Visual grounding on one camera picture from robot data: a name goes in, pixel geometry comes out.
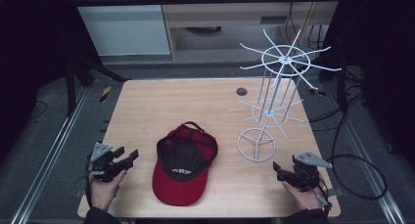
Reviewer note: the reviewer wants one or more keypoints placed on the yellow and black tape strip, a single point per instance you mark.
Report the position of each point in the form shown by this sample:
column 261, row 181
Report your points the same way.
column 105, row 94

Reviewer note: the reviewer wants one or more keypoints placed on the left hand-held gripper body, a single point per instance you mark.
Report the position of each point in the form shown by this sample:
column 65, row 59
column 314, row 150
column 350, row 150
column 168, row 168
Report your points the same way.
column 103, row 162

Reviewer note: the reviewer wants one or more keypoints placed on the person's right hand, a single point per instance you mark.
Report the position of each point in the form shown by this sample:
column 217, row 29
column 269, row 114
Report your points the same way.
column 303, row 198

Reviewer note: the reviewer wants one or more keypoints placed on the red baseball cap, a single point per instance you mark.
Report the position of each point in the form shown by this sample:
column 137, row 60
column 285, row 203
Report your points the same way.
column 184, row 167

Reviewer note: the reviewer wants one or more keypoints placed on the person's left hand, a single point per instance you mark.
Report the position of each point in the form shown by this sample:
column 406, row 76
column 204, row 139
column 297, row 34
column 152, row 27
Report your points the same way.
column 103, row 191

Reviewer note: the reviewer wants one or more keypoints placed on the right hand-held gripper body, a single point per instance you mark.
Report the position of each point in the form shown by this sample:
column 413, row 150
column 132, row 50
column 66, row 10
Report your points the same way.
column 306, row 171

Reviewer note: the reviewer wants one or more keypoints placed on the white cabinet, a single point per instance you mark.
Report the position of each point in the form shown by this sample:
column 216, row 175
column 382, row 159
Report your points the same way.
column 124, row 31

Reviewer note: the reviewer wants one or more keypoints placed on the black metal stand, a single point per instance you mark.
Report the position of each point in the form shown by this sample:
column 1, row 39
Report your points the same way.
column 70, row 87
column 342, row 87

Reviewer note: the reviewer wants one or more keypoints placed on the wooden desk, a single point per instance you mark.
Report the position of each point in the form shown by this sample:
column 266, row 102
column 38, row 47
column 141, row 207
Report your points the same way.
column 228, row 13

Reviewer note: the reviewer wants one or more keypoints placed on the black horizontal frame bar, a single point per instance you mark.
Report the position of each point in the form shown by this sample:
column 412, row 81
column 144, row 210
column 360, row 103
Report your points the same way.
column 195, row 0

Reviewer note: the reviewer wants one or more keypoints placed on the aluminium floor rail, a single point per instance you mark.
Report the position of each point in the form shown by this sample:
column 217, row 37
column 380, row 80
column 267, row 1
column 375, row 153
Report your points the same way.
column 368, row 171
column 49, row 158

